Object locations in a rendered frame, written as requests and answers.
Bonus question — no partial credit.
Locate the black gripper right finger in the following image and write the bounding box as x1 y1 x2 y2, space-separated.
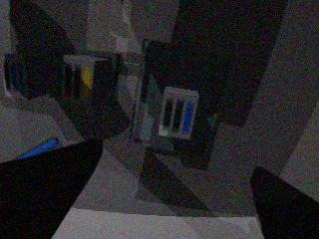
250 167 319 239

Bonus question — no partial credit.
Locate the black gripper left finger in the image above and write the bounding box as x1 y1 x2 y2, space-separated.
0 138 103 239

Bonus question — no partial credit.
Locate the grey flat panel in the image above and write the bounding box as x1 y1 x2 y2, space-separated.
279 100 319 202

